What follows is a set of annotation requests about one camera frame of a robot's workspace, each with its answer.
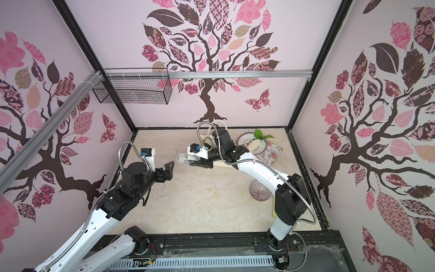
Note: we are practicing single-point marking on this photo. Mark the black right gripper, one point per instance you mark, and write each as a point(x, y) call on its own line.
point(207, 161)

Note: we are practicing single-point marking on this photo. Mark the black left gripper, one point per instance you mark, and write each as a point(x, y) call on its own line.
point(163, 177)

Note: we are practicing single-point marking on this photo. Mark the compass set case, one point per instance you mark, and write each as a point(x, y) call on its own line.
point(185, 158)

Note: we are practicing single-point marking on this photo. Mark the cream canvas tote bag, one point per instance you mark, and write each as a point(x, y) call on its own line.
point(215, 134)

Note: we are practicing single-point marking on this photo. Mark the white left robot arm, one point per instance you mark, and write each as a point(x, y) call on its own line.
point(110, 209)

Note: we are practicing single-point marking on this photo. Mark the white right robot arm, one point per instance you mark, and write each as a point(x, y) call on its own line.
point(292, 201)

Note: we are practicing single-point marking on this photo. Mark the white round plate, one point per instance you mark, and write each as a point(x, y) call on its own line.
point(245, 139)

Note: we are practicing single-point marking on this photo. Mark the white toy radish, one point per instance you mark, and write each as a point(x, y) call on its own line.
point(259, 143)

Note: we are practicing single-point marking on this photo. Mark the floral rectangular tray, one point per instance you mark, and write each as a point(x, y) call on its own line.
point(271, 153)

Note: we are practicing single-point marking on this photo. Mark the purple glass bowl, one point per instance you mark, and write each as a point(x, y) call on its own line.
point(258, 191)

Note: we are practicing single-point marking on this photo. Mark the yellow sponge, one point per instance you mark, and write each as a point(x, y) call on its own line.
point(274, 212)

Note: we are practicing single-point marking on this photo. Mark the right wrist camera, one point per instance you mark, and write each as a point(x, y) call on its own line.
point(197, 152)

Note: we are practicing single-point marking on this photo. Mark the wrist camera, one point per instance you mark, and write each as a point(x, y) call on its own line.
point(148, 154)
point(197, 152)

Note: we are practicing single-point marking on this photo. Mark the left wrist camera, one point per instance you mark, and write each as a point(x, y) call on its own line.
point(148, 154)

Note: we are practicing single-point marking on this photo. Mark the black wire basket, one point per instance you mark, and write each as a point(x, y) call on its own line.
point(134, 86)

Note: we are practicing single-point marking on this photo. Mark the silver rail back wall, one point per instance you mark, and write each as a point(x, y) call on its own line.
point(214, 74)

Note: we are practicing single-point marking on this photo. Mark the silver rail wall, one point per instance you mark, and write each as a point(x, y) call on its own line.
point(13, 168)
point(214, 74)

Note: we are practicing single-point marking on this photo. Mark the white cable duct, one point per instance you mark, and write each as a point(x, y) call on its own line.
point(176, 263)

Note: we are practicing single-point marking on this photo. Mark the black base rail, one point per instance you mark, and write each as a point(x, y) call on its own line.
point(307, 251)

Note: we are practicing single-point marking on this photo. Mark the silver rail left wall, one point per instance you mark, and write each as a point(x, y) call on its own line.
point(13, 168)

